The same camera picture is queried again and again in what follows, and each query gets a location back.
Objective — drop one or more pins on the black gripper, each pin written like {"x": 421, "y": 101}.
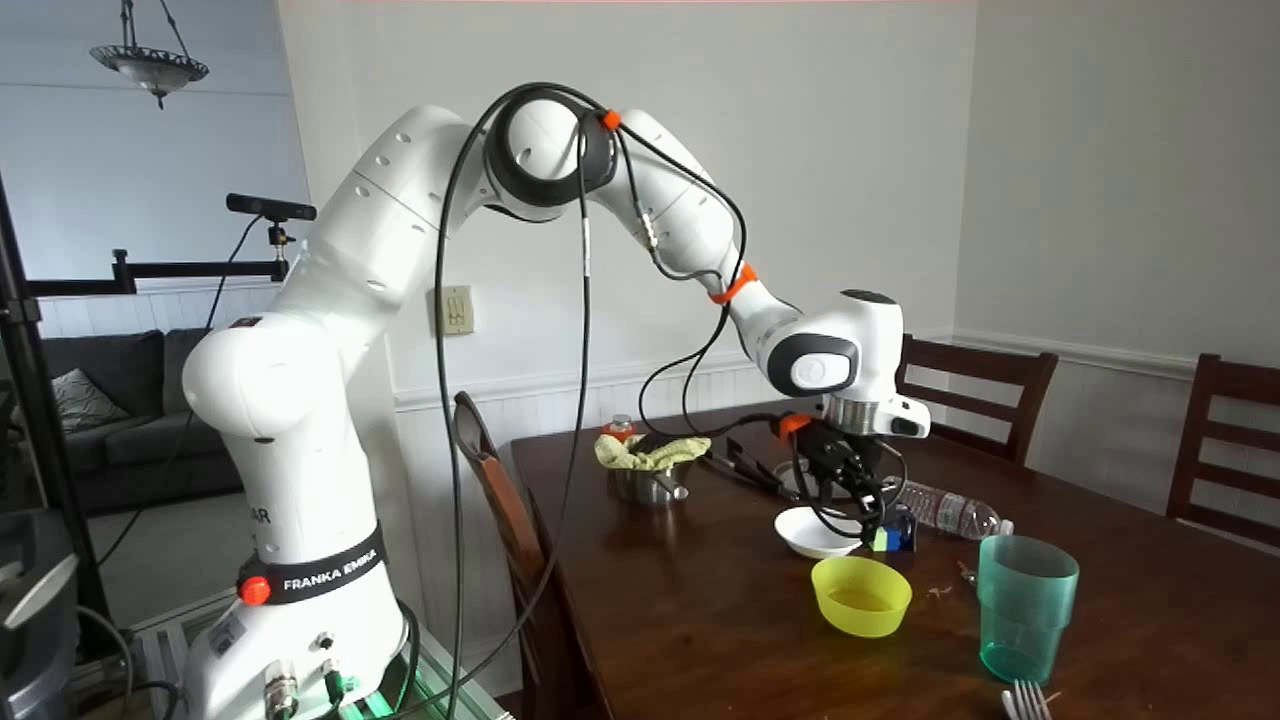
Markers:
{"x": 839, "y": 478}

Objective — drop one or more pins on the small white plate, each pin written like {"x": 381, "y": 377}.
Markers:
{"x": 813, "y": 533}

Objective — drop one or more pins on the blue-green plastic cup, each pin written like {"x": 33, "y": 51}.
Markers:
{"x": 1025, "y": 596}

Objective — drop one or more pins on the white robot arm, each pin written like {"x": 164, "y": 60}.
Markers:
{"x": 315, "y": 623}

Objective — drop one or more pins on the yellow-green plastic bowl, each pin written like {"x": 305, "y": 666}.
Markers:
{"x": 863, "y": 596}

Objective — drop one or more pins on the clear plastic water bottle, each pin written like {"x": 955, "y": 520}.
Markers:
{"x": 948, "y": 515}

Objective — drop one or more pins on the wooden chair middle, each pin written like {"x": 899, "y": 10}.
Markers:
{"x": 977, "y": 399}

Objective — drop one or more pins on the black tongs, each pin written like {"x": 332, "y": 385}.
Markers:
{"x": 742, "y": 471}

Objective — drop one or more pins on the metal fork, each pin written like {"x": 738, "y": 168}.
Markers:
{"x": 1025, "y": 701}

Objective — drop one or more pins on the small metal pot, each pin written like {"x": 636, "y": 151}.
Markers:
{"x": 650, "y": 488}

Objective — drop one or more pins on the yellow cloth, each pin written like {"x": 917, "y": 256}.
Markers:
{"x": 625, "y": 455}

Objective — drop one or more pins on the orange bottle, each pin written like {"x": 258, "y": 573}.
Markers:
{"x": 622, "y": 431}

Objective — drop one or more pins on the wooden chair right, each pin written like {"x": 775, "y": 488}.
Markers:
{"x": 1228, "y": 455}

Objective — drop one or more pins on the wooden chair near robot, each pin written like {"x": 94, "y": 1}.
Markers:
{"x": 549, "y": 659}

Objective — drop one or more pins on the grey sofa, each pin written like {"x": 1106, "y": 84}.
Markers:
{"x": 130, "y": 434}

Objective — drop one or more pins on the ceiling lamp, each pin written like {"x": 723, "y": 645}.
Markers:
{"x": 144, "y": 67}

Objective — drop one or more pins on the wall outlet plate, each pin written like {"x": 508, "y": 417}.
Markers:
{"x": 453, "y": 314}

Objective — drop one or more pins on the black camera on stand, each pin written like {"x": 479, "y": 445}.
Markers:
{"x": 273, "y": 214}

